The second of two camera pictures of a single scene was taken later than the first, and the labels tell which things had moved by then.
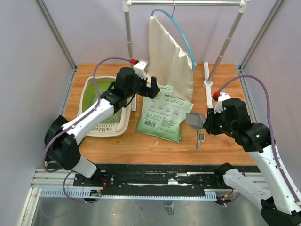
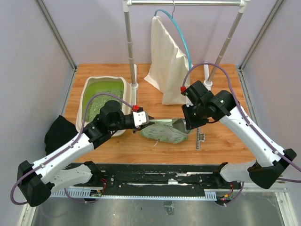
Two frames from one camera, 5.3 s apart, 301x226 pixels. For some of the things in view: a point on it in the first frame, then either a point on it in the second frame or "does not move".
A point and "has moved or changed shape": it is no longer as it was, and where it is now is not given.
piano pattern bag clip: (199, 137) does not move
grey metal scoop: (195, 120) has moved or changed shape
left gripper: (150, 92) to (141, 127)
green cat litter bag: (162, 115) has moved or changed shape
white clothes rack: (208, 84) does not move
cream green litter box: (118, 124) does not move
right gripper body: (217, 124) to (195, 116)
